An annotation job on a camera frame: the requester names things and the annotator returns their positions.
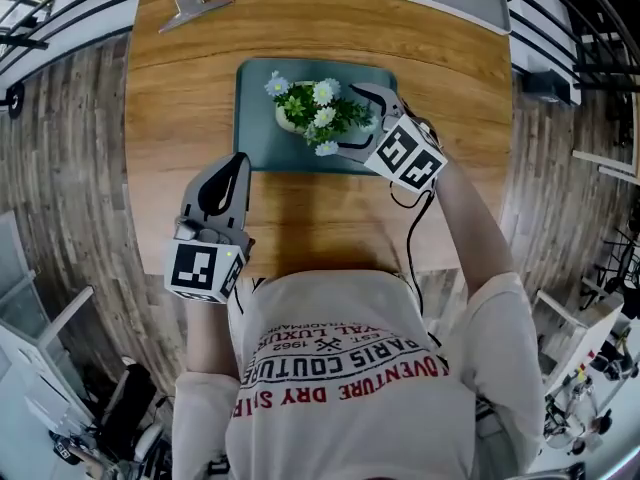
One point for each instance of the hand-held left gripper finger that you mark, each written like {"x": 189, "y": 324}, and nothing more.
{"x": 200, "y": 193}
{"x": 240, "y": 203}

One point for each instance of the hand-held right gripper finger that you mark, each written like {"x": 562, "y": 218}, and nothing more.
{"x": 382, "y": 97}
{"x": 357, "y": 154}

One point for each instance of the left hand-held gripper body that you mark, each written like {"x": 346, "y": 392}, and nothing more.
{"x": 195, "y": 273}

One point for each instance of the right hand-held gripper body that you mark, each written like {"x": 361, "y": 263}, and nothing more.
{"x": 405, "y": 155}

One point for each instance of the potted white flower plant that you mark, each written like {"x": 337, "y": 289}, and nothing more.
{"x": 300, "y": 113}

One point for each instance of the teal rectangular mat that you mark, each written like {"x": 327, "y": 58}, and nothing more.
{"x": 255, "y": 118}

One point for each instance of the person's right forearm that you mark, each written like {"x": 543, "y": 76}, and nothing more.
{"x": 475, "y": 233}

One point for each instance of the person's left forearm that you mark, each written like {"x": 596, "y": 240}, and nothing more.
{"x": 212, "y": 338}

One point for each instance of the black chair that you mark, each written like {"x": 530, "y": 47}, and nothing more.
{"x": 132, "y": 398}

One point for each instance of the grey bin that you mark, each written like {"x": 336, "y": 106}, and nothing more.
{"x": 542, "y": 87}

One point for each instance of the large metal clip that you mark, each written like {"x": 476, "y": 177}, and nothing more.
{"x": 187, "y": 10}

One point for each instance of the white cabinet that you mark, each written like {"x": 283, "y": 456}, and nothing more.
{"x": 30, "y": 368}

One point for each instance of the wooden table with white legs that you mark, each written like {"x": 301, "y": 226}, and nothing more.
{"x": 600, "y": 160}

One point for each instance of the black coat rack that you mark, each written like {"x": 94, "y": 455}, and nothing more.
{"x": 15, "y": 99}

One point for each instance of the person's white printed shirt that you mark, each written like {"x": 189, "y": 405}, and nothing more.
{"x": 350, "y": 418}

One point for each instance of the black metal frames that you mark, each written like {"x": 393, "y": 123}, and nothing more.
{"x": 617, "y": 268}

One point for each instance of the white table with clutter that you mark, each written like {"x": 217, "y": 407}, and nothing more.
{"x": 580, "y": 338}

